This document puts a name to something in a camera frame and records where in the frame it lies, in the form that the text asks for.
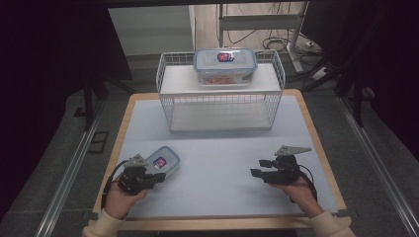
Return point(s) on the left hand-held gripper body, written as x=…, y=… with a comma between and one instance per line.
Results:
x=133, y=179

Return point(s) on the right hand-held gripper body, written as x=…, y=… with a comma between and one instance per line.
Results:
x=285, y=169

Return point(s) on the small clear plastic food container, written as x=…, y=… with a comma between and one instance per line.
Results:
x=166, y=156

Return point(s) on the large clear plastic food container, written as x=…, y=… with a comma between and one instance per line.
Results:
x=227, y=67

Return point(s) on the person's left hand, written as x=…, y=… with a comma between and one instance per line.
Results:
x=120, y=200

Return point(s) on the person's right hand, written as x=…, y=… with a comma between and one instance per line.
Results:
x=301, y=194

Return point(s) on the pale blue table mat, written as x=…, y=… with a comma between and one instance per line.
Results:
x=214, y=158

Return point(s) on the black floor plate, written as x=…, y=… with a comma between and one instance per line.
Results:
x=99, y=141

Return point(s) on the wooden table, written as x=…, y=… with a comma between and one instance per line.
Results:
x=210, y=224

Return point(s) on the black stand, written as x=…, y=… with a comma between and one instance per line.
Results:
x=88, y=98

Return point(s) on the white power strip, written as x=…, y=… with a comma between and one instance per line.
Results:
x=319, y=74

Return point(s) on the metal floor rail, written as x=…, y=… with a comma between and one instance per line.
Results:
x=69, y=177
x=378, y=171

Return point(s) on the white metal desk frame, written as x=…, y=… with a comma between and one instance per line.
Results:
x=260, y=21

